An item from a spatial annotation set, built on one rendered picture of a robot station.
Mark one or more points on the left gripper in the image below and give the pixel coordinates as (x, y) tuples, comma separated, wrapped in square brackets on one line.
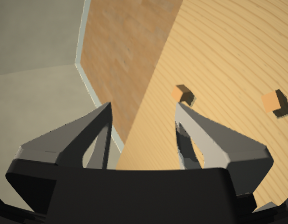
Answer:
[(266, 206)]

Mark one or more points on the small brown block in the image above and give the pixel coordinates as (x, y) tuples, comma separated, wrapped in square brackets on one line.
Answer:
[(181, 93), (272, 101)]

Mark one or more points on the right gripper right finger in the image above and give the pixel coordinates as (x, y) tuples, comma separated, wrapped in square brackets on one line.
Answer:
[(247, 161)]

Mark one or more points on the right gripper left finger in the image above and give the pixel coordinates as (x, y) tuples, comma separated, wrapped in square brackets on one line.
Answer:
[(66, 145)]

